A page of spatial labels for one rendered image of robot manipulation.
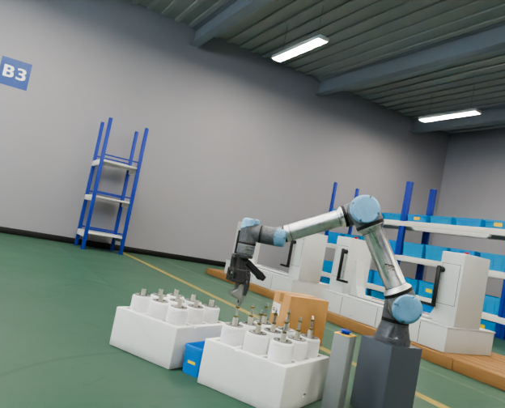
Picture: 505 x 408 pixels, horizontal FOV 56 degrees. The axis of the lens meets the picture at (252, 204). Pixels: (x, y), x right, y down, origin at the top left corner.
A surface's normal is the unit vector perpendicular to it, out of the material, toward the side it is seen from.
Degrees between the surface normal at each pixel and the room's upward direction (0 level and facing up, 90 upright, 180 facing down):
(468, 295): 90
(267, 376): 90
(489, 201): 90
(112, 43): 90
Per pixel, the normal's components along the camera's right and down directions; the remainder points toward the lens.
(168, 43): 0.49, 0.04
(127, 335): -0.54, -0.16
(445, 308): -0.85, -0.20
